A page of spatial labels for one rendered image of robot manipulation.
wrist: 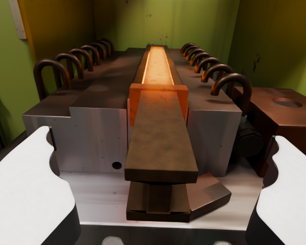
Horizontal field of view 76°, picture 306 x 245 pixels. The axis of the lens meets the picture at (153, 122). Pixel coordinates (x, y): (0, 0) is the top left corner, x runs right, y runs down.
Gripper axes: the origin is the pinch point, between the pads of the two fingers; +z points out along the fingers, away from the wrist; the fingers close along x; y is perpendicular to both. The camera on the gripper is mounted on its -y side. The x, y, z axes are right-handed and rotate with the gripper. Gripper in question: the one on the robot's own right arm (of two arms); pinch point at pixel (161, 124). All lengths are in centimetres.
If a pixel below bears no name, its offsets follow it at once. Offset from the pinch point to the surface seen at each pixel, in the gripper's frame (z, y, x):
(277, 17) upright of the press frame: 31.4, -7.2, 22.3
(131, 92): 3.3, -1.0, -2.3
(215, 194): 1.1, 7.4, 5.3
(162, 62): 17.3, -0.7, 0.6
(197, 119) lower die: 4.6, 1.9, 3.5
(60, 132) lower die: 4.6, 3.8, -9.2
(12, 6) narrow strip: 18.2, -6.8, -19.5
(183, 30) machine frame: 53, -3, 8
